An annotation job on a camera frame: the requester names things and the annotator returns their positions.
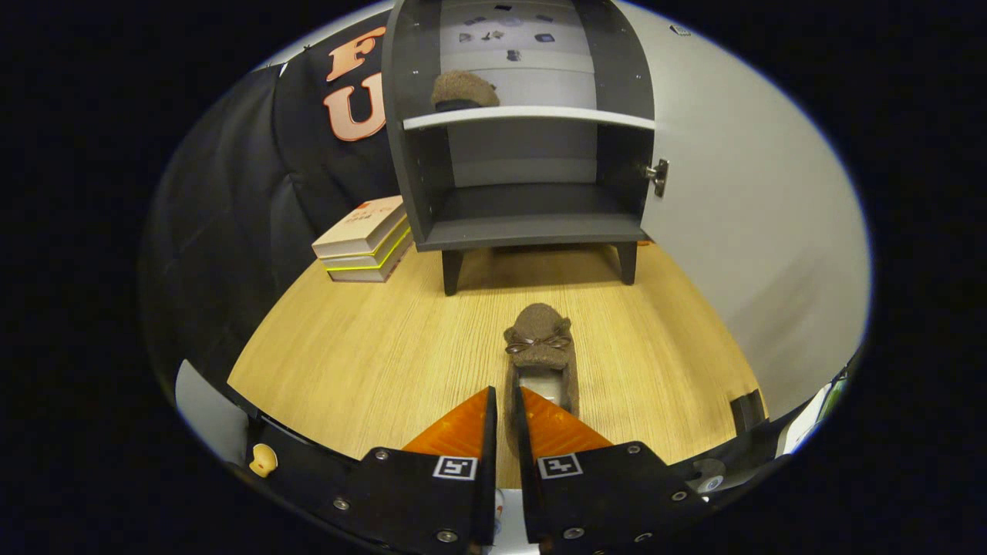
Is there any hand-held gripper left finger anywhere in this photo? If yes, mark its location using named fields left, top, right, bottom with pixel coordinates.
left=308, top=386, right=499, bottom=555

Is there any pale thick book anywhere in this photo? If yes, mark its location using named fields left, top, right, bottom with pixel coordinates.
left=328, top=243, right=415, bottom=284

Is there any white and green item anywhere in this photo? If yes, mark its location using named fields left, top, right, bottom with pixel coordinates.
left=779, top=370, right=849, bottom=456

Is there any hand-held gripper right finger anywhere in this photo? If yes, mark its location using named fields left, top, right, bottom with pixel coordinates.
left=514, top=386, right=711, bottom=555

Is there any black backdrop cloth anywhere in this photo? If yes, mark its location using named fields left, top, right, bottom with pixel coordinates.
left=139, top=12, right=421, bottom=386

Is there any dark grey shoe cabinet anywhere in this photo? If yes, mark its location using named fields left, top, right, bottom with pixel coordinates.
left=382, top=0, right=656, bottom=298

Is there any brown fuzzy slipper shoe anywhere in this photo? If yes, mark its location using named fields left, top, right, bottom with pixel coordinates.
left=503, top=303, right=581, bottom=467
left=430, top=69, right=500, bottom=113

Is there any white shoe cabinet door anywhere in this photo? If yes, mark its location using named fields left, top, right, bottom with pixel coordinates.
left=617, top=0, right=872, bottom=436

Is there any book with yellow edge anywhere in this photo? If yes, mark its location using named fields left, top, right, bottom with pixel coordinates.
left=320, top=224, right=413, bottom=271

